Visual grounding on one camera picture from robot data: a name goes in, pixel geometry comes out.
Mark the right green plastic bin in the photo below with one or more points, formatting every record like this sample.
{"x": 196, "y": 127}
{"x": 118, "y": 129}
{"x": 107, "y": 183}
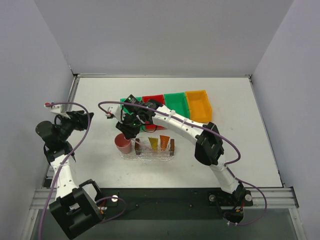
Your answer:
{"x": 177, "y": 102}

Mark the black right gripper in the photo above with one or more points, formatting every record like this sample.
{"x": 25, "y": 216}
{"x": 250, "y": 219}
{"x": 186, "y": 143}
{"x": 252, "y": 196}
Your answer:
{"x": 127, "y": 128}

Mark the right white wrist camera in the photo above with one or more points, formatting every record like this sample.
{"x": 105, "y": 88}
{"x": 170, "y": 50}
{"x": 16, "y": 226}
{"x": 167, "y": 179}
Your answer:
{"x": 116, "y": 111}

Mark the pink plastic cup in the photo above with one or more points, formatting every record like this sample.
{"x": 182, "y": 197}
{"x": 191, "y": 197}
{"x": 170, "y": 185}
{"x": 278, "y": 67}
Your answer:
{"x": 124, "y": 145}

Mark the front aluminium rail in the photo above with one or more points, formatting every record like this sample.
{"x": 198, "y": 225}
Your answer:
{"x": 276, "y": 198}

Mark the red plastic bin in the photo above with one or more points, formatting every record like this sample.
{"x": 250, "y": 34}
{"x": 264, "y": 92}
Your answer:
{"x": 158, "y": 98}

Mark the brown tray handle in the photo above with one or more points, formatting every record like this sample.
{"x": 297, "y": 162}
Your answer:
{"x": 172, "y": 147}
{"x": 137, "y": 146}

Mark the orange plastic bin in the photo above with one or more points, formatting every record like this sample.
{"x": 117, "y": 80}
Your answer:
{"x": 200, "y": 109}

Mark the yellow toothpaste tube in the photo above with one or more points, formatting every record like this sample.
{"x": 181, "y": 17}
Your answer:
{"x": 153, "y": 143}

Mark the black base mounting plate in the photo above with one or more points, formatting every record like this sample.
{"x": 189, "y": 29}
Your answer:
{"x": 171, "y": 203}

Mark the white toothbrush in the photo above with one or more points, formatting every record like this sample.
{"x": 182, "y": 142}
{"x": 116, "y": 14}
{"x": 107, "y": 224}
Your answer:
{"x": 142, "y": 145}

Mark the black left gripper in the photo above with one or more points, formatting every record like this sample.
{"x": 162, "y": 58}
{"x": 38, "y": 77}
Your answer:
{"x": 78, "y": 120}

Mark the aluminium table edge rail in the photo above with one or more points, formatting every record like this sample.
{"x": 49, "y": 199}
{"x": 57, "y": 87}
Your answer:
{"x": 103, "y": 87}

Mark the clear textured glass tray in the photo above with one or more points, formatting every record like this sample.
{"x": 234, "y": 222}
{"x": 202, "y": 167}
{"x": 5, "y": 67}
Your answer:
{"x": 146, "y": 154}

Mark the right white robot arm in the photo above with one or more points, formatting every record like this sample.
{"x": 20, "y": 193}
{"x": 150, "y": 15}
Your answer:
{"x": 205, "y": 137}

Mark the orange toothpaste tube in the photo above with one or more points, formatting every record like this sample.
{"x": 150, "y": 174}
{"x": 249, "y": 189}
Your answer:
{"x": 164, "y": 140}

